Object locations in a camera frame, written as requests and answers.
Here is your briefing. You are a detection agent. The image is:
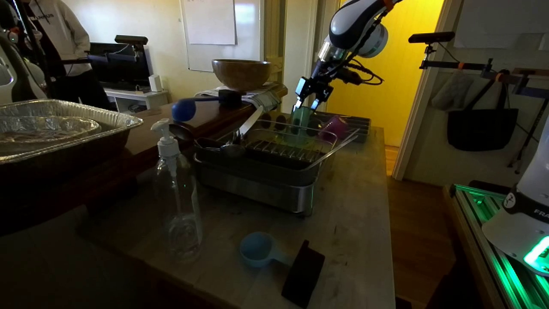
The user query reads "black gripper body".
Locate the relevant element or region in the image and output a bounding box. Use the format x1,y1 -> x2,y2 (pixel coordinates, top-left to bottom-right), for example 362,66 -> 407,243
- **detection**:
302,61 -> 340,105

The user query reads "blue plastic cup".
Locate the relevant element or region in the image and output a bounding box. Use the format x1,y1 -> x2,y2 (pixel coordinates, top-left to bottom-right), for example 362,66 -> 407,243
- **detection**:
289,105 -> 314,138

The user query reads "purple plastic cup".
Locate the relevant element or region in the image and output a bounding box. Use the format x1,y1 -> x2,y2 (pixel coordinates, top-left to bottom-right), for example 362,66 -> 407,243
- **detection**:
320,116 -> 350,143

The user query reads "stainless steel dish rack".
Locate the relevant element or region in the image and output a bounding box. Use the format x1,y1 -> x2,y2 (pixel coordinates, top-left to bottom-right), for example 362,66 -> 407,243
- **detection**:
191,109 -> 374,217

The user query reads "blue round dish brush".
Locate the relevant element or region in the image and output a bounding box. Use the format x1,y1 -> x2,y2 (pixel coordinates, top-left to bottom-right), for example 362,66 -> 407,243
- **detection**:
170,95 -> 225,126

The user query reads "wooden bowl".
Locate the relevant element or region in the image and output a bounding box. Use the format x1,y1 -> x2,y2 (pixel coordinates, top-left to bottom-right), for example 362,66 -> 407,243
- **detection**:
212,59 -> 273,93

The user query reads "yellow door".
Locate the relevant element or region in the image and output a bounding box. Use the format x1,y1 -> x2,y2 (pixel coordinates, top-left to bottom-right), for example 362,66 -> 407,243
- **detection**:
325,0 -> 447,148

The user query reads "brown wooden cutting board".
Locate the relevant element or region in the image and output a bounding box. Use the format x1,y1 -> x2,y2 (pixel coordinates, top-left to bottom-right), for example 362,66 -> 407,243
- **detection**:
170,100 -> 260,148

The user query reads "grey hanging cloth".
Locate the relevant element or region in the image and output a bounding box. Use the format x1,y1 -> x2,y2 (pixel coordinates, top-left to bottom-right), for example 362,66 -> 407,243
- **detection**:
429,74 -> 481,112

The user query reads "blue measuring scoop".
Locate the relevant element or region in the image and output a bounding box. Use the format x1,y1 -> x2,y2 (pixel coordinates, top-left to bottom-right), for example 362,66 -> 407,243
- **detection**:
239,231 -> 292,272

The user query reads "clear spray bottle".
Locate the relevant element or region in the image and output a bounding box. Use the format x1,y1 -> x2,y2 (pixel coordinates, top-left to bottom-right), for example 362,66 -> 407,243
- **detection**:
150,117 -> 206,263

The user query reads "small white table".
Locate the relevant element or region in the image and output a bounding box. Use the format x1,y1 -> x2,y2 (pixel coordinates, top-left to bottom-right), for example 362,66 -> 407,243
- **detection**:
103,86 -> 172,114

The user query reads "black hanging bag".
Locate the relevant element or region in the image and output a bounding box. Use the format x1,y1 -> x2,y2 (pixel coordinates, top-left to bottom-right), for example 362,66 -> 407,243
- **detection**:
445,79 -> 520,153

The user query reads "black rectangular block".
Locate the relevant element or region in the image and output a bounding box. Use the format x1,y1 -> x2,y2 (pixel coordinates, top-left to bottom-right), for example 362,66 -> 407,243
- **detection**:
280,239 -> 326,309

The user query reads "black printer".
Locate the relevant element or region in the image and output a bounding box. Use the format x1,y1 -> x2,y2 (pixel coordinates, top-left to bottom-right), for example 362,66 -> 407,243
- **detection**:
86,35 -> 155,93

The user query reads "white device with green light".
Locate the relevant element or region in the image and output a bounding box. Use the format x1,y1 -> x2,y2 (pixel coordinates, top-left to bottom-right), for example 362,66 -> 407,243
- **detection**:
481,114 -> 549,279

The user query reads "green lit shelf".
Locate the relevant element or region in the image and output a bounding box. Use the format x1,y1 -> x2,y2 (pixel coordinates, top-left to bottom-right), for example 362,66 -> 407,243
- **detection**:
450,182 -> 549,309

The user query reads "aluminium foil tray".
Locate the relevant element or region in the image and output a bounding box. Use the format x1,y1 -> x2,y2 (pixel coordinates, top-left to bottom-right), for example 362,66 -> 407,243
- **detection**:
0,98 -> 146,169

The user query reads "dark brown box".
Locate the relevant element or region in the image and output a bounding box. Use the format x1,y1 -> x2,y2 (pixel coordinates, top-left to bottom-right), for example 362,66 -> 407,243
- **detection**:
0,129 -> 141,237

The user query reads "person in grey hoodie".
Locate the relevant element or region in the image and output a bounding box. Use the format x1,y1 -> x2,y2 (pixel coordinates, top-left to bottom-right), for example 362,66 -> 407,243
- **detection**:
16,0 -> 114,110

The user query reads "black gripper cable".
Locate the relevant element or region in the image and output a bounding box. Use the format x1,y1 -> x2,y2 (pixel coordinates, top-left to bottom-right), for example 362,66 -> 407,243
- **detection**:
337,55 -> 387,90

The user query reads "white wall board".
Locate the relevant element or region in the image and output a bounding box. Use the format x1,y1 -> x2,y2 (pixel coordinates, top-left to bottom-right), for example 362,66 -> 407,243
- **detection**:
181,0 -> 239,49

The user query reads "black camera rig bar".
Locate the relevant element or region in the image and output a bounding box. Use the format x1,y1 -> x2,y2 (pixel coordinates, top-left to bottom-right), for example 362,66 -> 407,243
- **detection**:
407,30 -> 549,83

